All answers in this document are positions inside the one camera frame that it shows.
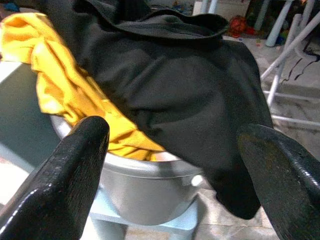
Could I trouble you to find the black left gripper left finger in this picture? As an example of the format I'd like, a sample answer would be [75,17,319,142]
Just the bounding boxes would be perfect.
[0,116,111,240]

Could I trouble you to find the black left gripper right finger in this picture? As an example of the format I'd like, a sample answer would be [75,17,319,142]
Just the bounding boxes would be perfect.
[237,123,320,240]

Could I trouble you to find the black garment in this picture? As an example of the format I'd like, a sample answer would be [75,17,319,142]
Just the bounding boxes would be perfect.
[41,0,274,221]

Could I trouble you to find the grey plastic basin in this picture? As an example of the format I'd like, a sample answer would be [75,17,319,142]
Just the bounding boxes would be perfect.
[49,113,210,226]

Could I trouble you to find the pale blue plastic stool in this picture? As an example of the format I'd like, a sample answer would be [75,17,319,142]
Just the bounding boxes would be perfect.
[0,61,201,240]

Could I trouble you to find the pale plastic folding table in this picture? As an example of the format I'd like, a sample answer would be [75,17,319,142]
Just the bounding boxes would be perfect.
[259,12,320,127]

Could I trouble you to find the yellow garment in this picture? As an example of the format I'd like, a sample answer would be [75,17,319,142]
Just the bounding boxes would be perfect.
[0,12,166,162]

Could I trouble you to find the red toy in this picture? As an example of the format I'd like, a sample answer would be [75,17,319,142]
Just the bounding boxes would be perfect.
[228,14,256,38]

